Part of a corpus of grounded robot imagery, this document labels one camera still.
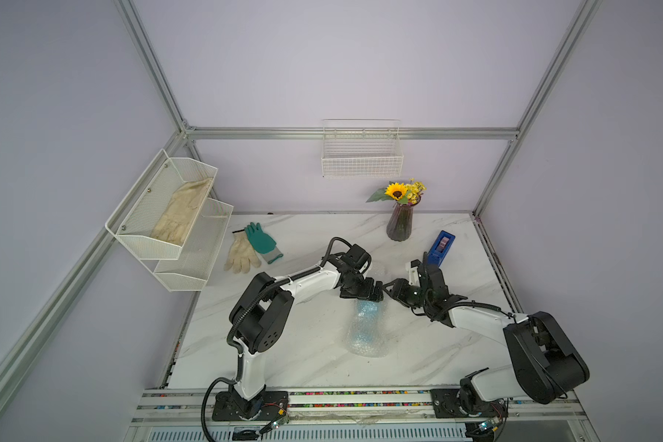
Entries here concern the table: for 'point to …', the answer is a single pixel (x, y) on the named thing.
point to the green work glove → (261, 243)
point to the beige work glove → (242, 254)
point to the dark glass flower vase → (401, 222)
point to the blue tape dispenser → (440, 249)
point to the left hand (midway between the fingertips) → (369, 299)
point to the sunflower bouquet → (408, 193)
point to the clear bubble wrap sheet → (385, 352)
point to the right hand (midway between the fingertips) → (386, 292)
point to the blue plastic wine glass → (366, 332)
